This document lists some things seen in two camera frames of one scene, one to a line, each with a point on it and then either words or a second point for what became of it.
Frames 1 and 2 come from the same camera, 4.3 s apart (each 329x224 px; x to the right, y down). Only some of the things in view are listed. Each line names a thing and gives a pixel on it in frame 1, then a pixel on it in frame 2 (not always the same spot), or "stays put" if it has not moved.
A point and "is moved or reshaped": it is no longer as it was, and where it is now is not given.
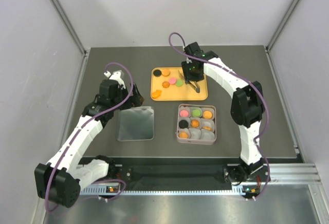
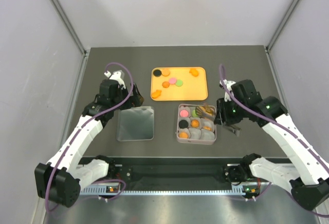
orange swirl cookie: [195, 123] stays put
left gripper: [136, 99] stays put
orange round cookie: [207, 114] is moved or reshaped
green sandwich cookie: [179, 82] stays put
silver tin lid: [135, 123] stays put
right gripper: [188, 76] → [222, 118]
